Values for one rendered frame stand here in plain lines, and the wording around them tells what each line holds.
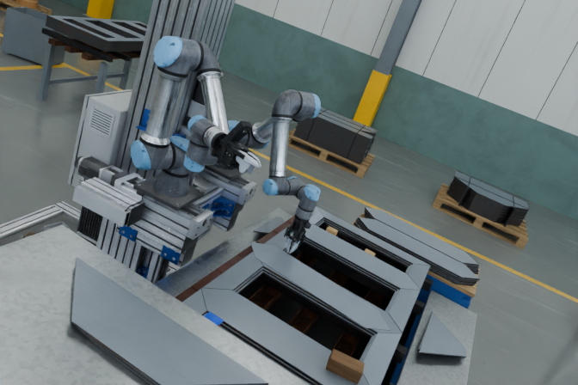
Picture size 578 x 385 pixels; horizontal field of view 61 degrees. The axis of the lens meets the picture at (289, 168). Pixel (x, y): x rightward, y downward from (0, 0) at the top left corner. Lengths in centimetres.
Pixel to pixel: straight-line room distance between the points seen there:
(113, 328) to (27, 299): 24
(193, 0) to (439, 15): 721
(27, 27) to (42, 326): 602
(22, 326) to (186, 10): 136
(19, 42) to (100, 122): 491
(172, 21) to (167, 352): 139
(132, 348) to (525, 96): 835
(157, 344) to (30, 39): 612
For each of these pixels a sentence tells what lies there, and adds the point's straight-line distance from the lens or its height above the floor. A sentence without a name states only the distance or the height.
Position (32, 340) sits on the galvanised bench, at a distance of 136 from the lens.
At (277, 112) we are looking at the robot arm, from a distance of 219.
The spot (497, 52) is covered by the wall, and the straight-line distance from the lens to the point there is 906.
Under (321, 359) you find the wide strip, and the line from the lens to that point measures 187.
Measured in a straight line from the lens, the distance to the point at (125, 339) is 135.
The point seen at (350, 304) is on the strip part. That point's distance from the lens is 222.
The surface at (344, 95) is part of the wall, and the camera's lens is 932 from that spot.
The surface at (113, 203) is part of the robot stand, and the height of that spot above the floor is 95.
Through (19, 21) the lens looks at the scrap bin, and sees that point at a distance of 723.
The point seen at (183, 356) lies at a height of 107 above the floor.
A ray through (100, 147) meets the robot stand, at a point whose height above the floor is 102.
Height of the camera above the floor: 199
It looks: 20 degrees down
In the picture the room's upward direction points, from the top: 20 degrees clockwise
